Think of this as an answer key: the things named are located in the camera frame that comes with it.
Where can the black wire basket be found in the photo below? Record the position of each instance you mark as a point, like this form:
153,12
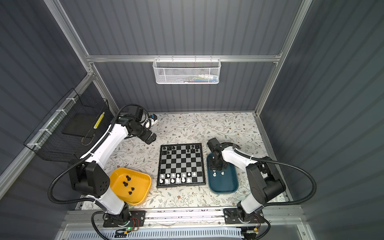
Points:
75,126

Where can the teal plastic tray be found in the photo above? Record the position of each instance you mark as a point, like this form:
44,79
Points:
223,184

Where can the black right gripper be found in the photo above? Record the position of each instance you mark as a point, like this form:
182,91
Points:
211,166

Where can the white wire mesh basket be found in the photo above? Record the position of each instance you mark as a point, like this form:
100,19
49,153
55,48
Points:
187,71

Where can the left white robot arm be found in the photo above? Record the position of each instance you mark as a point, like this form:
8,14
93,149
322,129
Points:
89,177

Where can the black white chessboard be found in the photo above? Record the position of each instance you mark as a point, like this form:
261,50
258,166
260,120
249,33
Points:
181,165

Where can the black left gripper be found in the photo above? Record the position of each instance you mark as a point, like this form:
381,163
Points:
145,138

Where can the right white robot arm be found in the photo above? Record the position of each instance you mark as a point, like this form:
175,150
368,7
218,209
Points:
264,179

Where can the yellow plastic tray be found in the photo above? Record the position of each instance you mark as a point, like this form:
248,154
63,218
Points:
130,186

